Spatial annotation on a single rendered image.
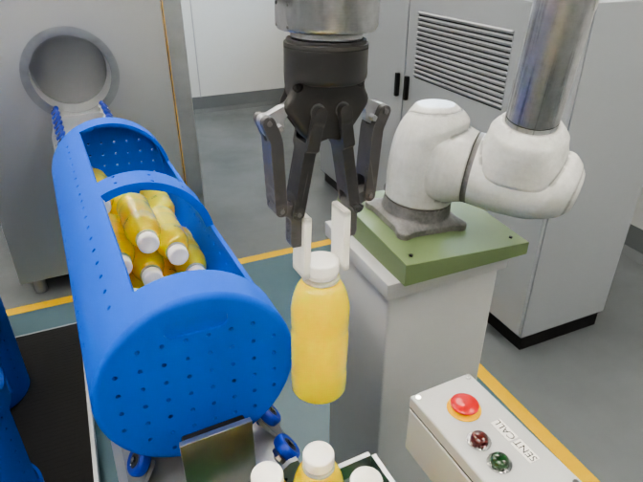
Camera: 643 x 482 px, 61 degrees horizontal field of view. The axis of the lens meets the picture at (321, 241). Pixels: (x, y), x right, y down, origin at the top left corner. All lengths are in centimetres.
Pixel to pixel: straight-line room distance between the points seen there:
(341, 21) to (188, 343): 46
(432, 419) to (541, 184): 56
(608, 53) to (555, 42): 115
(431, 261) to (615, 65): 128
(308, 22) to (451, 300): 93
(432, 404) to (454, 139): 59
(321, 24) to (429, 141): 71
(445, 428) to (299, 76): 46
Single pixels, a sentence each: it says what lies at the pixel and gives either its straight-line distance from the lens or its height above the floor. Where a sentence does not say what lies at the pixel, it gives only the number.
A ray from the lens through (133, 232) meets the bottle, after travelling 107.
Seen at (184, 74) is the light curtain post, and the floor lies 120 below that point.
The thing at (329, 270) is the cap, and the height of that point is 133.
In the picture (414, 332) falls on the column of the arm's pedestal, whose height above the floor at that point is 84.
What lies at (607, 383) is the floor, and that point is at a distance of 263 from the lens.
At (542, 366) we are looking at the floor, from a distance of 260.
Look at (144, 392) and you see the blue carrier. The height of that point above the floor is 111.
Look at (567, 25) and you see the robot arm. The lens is 102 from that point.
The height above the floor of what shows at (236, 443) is 102.
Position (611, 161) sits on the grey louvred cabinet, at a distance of 240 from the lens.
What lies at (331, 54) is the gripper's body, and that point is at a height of 155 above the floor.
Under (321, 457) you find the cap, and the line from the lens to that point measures 71.
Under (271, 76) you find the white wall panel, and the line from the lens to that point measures 621.
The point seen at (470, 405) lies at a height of 111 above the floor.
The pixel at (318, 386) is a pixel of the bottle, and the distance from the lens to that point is 64.
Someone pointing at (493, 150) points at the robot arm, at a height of 127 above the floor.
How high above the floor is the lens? 163
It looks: 29 degrees down
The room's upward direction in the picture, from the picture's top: straight up
